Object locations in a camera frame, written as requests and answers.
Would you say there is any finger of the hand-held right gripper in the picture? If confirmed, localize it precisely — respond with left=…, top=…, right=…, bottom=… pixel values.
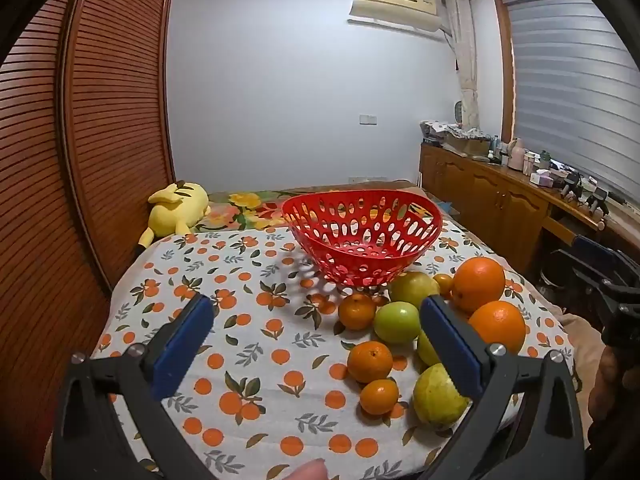
left=571, top=234, right=640, bottom=268
left=552, top=249, right=623, bottom=303

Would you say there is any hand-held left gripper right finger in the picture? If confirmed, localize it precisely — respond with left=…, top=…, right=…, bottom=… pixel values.
left=419, top=294, right=587, bottom=480

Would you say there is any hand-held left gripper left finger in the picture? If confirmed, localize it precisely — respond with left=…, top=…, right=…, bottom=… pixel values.
left=52, top=292, right=216, bottom=480

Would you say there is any large orange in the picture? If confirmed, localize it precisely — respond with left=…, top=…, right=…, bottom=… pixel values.
left=451, top=256, right=506, bottom=315
left=468, top=300, right=527, bottom=356

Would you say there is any yellow-green pear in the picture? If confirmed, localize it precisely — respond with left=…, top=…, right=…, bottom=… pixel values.
left=389, top=271, right=441, bottom=309
left=412, top=363, right=472, bottom=429
left=416, top=329, right=442, bottom=367

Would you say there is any red perforated plastic basket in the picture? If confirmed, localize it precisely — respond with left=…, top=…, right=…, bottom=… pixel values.
left=281, top=189, right=444, bottom=288

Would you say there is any person's right hand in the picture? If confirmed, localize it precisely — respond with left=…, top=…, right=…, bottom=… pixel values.
left=591, top=346, right=625, bottom=423

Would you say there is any person's left hand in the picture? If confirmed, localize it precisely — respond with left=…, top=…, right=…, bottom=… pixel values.
left=289, top=458, right=329, bottom=480

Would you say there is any green apple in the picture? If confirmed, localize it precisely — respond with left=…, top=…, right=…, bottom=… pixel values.
left=374, top=301, right=421, bottom=345

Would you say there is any orange print tablecloth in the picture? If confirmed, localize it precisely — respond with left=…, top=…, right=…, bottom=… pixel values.
left=42, top=217, right=583, bottom=480

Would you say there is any small tangerine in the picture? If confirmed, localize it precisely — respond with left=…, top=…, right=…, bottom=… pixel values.
left=347, top=341, right=394, bottom=384
left=338, top=292, right=377, bottom=331
left=359, top=378, right=400, bottom=416

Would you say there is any wooden cabinet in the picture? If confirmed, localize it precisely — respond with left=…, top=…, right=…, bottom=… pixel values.
left=419, top=142, right=612, bottom=281

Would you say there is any pink thermos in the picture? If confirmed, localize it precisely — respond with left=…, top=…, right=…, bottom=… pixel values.
left=507, top=137, right=526, bottom=170

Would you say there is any yellow plush toy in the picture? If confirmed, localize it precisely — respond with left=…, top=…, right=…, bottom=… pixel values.
left=137, top=180, right=211, bottom=261

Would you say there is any cardboard box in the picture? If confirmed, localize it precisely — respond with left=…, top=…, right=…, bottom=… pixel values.
left=451, top=137, right=492, bottom=159

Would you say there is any grey window blind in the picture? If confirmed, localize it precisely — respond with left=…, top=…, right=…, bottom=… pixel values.
left=505, top=0, right=640, bottom=206

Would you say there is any patterned cloth pile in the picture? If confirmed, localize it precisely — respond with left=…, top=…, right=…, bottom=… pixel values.
left=421, top=120, right=493, bottom=142

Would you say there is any brown louvered wardrobe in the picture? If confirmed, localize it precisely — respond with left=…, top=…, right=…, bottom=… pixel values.
left=0, top=0, right=177, bottom=480

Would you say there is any cream curtain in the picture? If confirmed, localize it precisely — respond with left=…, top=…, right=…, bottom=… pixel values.
left=445, top=0, right=482, bottom=131

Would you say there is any wall air conditioner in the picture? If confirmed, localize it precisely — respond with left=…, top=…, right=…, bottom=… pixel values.
left=348, top=0, right=446, bottom=36

